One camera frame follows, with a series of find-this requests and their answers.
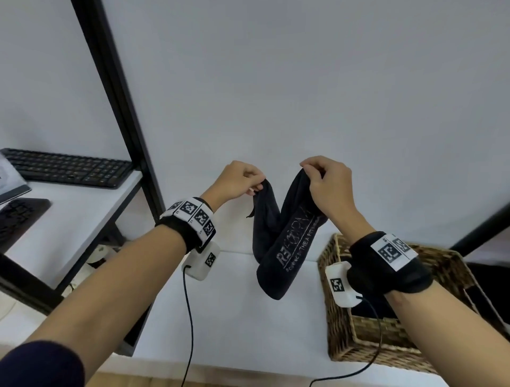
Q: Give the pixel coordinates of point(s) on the person's left hand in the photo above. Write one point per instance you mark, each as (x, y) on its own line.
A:
(233, 182)

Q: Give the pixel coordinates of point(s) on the person's right hand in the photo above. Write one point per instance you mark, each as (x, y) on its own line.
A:
(332, 187)

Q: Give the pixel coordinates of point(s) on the person's right fingers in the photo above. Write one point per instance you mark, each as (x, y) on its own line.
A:
(314, 169)

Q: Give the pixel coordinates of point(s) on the person's left fingers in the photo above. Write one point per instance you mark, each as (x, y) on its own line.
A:
(256, 181)

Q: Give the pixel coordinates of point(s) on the black printed towel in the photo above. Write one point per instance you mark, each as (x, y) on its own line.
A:
(285, 235)

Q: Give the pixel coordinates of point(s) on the person's right forearm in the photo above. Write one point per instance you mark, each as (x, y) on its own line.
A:
(446, 335)

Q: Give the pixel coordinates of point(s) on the person's left forearm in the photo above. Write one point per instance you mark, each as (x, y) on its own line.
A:
(99, 291)

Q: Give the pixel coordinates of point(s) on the black left wrist band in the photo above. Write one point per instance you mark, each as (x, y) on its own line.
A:
(189, 221)

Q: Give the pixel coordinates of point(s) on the black wrist band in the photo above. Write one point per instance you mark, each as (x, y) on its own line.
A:
(189, 221)
(388, 263)

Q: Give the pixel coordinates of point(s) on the black right wrist band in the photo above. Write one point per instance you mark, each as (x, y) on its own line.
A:
(388, 263)

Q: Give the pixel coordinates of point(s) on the woven wicker basket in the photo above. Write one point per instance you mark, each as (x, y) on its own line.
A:
(398, 319)

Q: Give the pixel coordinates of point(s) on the black metal bar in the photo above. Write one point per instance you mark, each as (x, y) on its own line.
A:
(482, 231)

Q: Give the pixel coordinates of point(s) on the black keyboard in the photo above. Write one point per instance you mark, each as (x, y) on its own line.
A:
(67, 167)

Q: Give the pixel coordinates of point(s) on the white desk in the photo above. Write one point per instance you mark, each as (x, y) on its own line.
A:
(71, 227)

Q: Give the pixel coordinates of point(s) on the dark blue sleeve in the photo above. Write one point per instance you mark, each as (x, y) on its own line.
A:
(40, 365)

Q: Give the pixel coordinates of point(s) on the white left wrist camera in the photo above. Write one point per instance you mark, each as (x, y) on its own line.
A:
(202, 261)

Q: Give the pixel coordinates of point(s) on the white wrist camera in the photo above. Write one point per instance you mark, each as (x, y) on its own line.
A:
(202, 261)
(340, 285)

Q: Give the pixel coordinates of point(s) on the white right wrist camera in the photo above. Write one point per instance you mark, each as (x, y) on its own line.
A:
(340, 285)

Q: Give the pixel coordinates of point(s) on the black metal shelf frame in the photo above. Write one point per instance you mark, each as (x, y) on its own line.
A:
(115, 99)

